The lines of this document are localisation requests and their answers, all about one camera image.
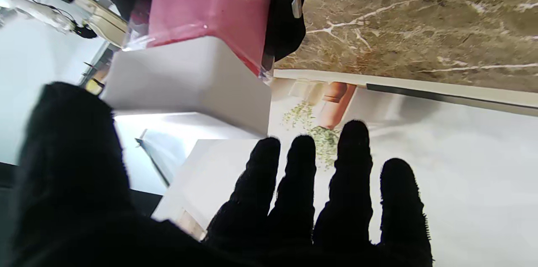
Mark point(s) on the clear bottle with pink seasoning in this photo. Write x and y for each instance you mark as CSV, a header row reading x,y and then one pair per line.
x,y
210,6

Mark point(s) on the white square bottle cap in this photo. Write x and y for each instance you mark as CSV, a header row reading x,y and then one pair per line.
x,y
189,86

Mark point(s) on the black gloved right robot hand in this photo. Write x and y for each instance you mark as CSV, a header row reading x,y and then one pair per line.
x,y
286,6

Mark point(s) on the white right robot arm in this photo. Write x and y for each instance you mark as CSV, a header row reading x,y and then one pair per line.
x,y
63,2

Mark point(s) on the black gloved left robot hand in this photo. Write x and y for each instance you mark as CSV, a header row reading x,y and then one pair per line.
x,y
84,199

